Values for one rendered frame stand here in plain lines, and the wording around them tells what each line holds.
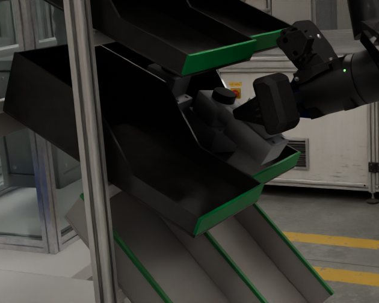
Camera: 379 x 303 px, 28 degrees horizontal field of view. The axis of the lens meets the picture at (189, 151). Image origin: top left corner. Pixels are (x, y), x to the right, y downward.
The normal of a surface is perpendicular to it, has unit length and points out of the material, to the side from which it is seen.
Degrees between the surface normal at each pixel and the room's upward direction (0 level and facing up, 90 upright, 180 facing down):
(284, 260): 90
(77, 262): 0
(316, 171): 90
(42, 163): 90
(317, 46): 51
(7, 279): 0
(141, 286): 90
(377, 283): 0
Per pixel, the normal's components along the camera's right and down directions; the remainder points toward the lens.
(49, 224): -0.40, 0.24
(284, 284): 0.54, -0.63
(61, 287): -0.07, -0.97
